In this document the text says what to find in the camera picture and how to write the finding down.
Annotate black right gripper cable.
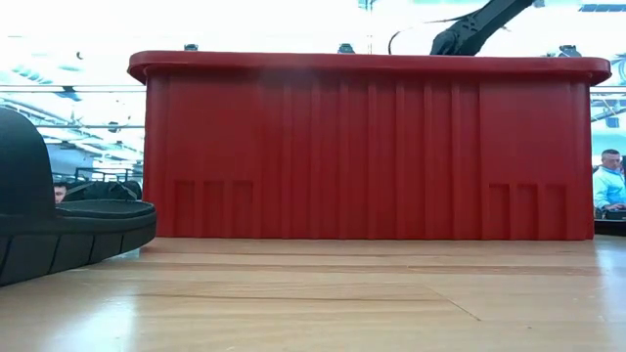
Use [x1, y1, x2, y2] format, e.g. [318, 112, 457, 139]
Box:
[387, 17, 461, 56]

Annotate black metal railing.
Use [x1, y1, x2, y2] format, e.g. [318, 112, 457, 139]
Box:
[72, 167, 144, 183]

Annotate black aluminium table frame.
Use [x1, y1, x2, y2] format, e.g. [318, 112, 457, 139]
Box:
[594, 218, 626, 237]

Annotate black bag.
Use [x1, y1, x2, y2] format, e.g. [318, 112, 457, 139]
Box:
[66, 179, 144, 201]

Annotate red plastic bin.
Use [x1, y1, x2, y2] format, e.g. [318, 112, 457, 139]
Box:
[127, 50, 612, 242]

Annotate black slide sandal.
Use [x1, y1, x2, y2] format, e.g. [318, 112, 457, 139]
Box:
[0, 107, 158, 288]

